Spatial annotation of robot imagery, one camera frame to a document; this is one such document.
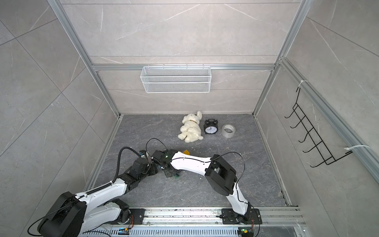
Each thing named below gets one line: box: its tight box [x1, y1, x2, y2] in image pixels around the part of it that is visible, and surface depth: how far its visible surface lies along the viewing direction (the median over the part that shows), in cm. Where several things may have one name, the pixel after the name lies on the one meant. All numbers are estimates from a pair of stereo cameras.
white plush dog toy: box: [177, 111, 204, 143], surface depth 103 cm
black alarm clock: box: [203, 118, 219, 135], surface depth 104 cm
